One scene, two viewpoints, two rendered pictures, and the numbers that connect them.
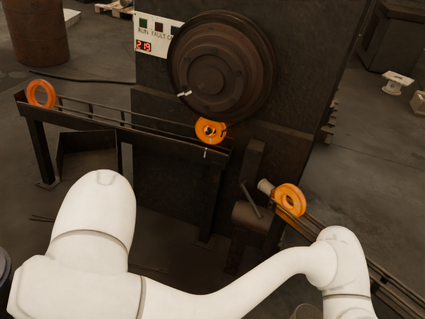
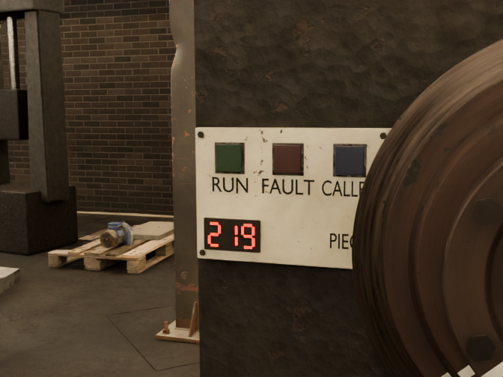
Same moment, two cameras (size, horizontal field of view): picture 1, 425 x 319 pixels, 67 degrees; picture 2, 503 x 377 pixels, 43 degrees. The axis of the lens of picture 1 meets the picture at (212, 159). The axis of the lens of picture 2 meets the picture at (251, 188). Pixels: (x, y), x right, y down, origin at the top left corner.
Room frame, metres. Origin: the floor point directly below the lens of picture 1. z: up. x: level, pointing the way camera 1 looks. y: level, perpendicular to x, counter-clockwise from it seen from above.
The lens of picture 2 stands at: (0.67, 0.32, 1.27)
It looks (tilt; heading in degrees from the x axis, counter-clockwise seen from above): 7 degrees down; 5
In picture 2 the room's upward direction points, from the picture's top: straight up
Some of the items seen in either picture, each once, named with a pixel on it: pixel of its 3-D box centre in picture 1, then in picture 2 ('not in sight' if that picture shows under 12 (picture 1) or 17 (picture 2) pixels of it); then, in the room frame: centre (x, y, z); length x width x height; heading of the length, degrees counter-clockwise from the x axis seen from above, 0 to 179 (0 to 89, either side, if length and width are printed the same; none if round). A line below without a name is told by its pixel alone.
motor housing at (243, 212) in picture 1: (246, 242); not in sight; (1.12, -0.26, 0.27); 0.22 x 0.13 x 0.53; 77
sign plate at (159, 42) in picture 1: (159, 37); (289, 196); (1.51, 0.34, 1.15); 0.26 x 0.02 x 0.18; 77
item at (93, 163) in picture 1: (95, 196); not in sight; (1.18, 0.59, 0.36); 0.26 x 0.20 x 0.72; 112
